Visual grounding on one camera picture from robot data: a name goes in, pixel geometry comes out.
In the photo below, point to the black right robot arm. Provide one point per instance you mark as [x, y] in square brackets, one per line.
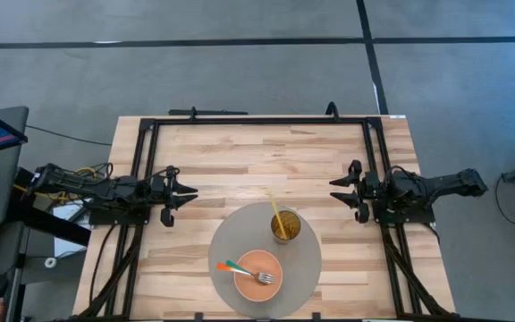
[436, 185]

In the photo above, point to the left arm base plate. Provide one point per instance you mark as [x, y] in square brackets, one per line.
[119, 217]

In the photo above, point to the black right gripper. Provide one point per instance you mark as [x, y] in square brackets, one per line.
[361, 214]

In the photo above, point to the black hook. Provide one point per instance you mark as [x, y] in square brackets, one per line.
[332, 109]

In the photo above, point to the amber faceted plastic tumbler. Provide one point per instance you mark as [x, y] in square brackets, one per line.
[291, 223]

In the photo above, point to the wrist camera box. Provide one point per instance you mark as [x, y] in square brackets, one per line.
[157, 188]
[372, 183]

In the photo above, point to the round grey placemat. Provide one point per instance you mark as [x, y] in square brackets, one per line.
[302, 268]

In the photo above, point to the peach orange bowl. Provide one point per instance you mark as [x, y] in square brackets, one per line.
[257, 290]

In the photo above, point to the white tape roll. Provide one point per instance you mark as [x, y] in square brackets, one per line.
[50, 262]

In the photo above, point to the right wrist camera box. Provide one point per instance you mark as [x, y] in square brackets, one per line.
[372, 183]

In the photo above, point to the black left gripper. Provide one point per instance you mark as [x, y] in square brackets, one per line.
[167, 218]

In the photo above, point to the black table frame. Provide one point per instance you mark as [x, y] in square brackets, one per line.
[262, 121]

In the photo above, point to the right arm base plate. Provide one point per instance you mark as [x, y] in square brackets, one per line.
[405, 217]

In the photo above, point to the black stand beam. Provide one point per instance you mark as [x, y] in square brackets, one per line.
[52, 223]

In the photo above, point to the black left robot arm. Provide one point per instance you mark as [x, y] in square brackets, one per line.
[96, 188]

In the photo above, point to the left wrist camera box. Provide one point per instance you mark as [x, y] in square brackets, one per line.
[157, 188]

